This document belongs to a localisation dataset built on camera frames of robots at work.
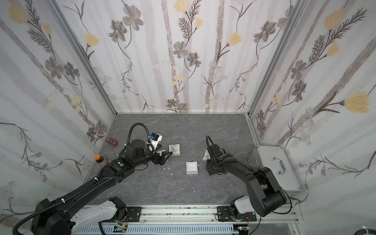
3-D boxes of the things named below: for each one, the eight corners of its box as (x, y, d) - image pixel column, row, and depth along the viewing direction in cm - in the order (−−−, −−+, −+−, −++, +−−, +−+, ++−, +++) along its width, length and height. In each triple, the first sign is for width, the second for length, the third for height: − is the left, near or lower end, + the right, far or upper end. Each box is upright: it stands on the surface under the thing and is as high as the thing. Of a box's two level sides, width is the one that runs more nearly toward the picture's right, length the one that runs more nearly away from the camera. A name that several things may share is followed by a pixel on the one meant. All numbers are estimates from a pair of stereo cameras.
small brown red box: (105, 142, 105) (104, 140, 103) (109, 138, 107) (108, 136, 105) (115, 147, 102) (113, 145, 101) (119, 143, 105) (117, 141, 103)
